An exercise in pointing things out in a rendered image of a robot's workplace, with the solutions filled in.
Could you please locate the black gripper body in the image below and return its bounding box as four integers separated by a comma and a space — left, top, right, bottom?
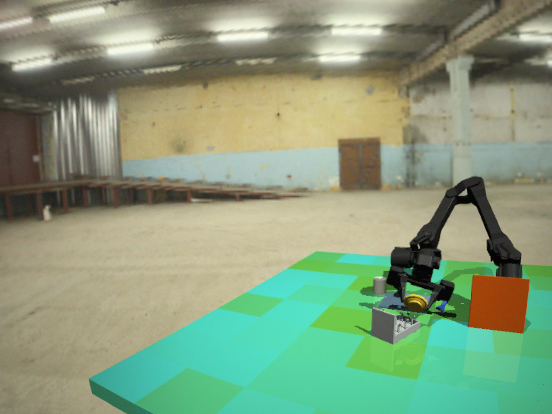
387, 266, 455, 301

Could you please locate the white cylinder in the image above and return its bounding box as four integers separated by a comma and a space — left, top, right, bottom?
373, 277, 386, 295

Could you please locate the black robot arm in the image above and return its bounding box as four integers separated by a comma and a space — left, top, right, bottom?
390, 177, 523, 278

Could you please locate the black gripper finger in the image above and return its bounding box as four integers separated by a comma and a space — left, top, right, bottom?
426, 284, 445, 311
394, 273, 408, 303

